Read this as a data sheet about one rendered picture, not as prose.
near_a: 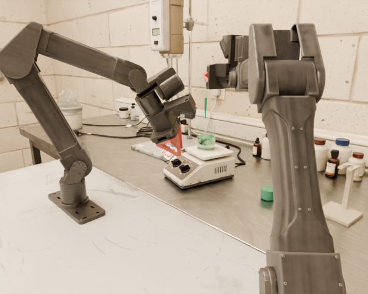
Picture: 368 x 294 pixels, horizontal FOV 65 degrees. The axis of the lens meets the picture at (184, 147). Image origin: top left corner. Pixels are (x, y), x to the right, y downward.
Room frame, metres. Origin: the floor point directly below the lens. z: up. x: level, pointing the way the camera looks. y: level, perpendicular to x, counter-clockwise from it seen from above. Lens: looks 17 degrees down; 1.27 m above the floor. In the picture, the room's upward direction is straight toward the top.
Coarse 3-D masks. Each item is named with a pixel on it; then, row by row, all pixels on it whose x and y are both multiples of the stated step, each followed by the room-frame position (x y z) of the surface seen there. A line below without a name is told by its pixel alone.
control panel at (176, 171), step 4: (180, 156) 0.90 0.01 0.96; (184, 156) 0.89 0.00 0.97; (188, 160) 0.86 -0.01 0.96; (168, 164) 0.88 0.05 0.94; (180, 164) 0.85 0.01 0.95; (192, 164) 0.83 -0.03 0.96; (196, 164) 0.82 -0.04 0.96; (168, 168) 0.87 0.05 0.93; (172, 168) 0.85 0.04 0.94; (176, 168) 0.85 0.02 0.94; (192, 168) 0.81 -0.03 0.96; (172, 172) 0.83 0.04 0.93; (176, 172) 0.82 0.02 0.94; (180, 172) 0.82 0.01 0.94; (188, 172) 0.80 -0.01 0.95; (176, 176) 0.81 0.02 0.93; (180, 176) 0.80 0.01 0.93; (184, 176) 0.79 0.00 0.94
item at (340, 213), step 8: (344, 168) 0.64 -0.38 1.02; (352, 168) 0.63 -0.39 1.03; (352, 176) 0.64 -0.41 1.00; (344, 192) 0.65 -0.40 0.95; (344, 200) 0.65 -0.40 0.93; (328, 208) 0.65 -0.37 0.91; (336, 208) 0.65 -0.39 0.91; (344, 208) 0.65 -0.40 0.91; (328, 216) 0.62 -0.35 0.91; (336, 216) 0.61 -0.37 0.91; (344, 216) 0.61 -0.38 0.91; (352, 216) 0.61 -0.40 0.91; (360, 216) 0.62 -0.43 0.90; (344, 224) 0.59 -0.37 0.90
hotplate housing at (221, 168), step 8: (192, 160) 0.85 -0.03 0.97; (200, 160) 0.84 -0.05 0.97; (208, 160) 0.84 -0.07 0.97; (216, 160) 0.84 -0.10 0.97; (224, 160) 0.85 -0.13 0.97; (232, 160) 0.86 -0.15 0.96; (200, 168) 0.80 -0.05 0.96; (208, 168) 0.81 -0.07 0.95; (216, 168) 0.83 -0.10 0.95; (224, 168) 0.84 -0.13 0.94; (232, 168) 0.86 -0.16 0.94; (168, 176) 0.84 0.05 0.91; (192, 176) 0.79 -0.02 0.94; (200, 176) 0.80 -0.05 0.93; (208, 176) 0.81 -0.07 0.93; (216, 176) 0.83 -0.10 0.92; (224, 176) 0.85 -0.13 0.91; (232, 176) 0.87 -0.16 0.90; (176, 184) 0.80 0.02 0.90; (184, 184) 0.77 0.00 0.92; (192, 184) 0.79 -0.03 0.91; (200, 184) 0.80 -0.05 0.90
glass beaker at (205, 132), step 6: (198, 126) 0.92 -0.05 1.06; (204, 126) 0.93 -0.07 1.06; (210, 126) 0.93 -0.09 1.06; (198, 132) 0.89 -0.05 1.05; (204, 132) 0.87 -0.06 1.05; (210, 132) 0.88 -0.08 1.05; (198, 138) 0.89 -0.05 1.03; (204, 138) 0.87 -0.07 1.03; (210, 138) 0.88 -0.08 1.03; (198, 144) 0.89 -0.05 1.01; (204, 144) 0.87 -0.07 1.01; (210, 144) 0.88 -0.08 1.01; (204, 150) 0.87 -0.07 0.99; (210, 150) 0.88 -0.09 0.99
